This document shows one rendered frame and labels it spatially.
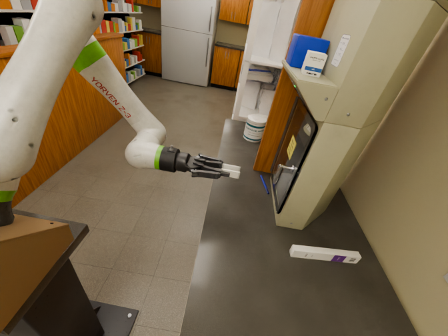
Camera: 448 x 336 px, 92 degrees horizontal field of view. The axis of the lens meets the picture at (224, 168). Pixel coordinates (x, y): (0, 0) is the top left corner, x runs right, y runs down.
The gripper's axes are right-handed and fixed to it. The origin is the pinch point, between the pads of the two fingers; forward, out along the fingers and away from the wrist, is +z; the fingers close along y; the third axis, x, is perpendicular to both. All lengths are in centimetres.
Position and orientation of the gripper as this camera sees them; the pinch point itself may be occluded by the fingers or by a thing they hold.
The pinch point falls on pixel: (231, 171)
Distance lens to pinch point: 81.9
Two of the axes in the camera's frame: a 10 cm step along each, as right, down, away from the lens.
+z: 9.8, 1.9, 0.1
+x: -1.6, 8.0, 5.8
